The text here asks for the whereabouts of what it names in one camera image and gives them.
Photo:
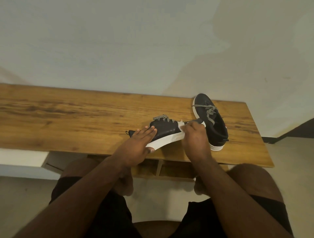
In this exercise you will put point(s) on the person's right hand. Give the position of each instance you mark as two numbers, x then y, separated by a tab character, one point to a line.
196	143

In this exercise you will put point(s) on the person's left hand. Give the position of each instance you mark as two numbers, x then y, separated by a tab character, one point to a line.
131	149

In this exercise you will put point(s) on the person's right fingers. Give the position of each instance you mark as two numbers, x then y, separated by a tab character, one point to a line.
195	127

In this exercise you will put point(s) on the person's left middle finger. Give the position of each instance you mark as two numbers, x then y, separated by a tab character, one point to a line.
146	132

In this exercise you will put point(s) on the person's left little finger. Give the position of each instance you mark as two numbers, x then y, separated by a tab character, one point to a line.
134	133

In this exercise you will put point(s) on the person's left thumb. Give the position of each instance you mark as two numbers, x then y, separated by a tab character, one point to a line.
150	149

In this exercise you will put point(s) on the white wipe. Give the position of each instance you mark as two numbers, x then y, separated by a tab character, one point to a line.
181	127

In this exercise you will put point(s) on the black sneaker white sole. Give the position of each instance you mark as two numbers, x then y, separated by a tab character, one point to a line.
215	127
165	131

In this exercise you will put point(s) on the person's right forearm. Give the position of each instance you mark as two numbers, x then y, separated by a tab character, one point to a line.
235	198

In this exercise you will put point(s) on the person's left forearm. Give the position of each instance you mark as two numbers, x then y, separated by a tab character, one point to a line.
73	198

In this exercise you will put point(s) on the wooden under-table shelf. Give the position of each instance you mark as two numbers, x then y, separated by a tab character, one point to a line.
169	169

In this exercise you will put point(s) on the person's left leg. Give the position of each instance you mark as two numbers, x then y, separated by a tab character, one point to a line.
78	168

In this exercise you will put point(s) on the person's leg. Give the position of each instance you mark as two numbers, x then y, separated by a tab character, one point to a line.
252	179
78	168

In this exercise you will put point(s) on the black shorts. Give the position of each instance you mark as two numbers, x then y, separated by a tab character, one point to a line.
112	215

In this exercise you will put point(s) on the person's right leg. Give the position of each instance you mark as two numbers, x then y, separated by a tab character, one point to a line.
252	179

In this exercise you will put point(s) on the dark skirting board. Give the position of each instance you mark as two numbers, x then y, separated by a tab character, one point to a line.
292	133

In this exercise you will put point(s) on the white cabinet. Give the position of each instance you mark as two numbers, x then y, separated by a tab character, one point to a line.
27	160

